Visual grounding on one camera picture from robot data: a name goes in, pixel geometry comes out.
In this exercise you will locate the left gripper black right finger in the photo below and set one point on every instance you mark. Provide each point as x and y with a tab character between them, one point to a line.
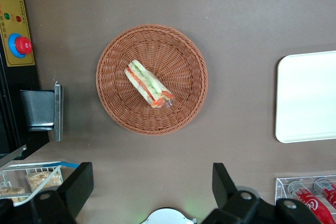
225	192

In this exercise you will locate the clear acrylic bottle rack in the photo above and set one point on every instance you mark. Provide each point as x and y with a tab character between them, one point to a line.
282	184

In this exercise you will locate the clear bag of crackers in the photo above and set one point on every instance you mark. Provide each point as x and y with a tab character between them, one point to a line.
42	179
10	192

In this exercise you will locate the aluminium profile bar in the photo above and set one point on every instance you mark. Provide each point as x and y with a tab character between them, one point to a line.
13	155

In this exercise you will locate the round brown wicker basket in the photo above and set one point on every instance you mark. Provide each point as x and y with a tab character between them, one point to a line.
178	58

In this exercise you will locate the red emergency stop button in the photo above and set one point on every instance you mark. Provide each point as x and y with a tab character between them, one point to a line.
23	45

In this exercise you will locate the red cola bottle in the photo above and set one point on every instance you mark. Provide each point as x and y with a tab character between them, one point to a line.
311	203
328	190

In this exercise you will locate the cream plastic serving tray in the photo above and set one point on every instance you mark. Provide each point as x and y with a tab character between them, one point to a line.
307	98

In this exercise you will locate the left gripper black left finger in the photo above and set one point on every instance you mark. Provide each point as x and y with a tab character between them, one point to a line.
76	187

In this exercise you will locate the yellow machine control panel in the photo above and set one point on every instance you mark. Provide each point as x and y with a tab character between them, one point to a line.
19	6

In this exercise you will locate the black sealing machine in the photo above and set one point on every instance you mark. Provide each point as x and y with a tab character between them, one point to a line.
15	108

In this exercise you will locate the grey metal machine end plate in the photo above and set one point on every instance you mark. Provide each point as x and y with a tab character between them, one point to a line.
58	112

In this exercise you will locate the plastic-wrapped triangle sandwich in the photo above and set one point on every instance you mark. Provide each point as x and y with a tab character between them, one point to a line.
147	83

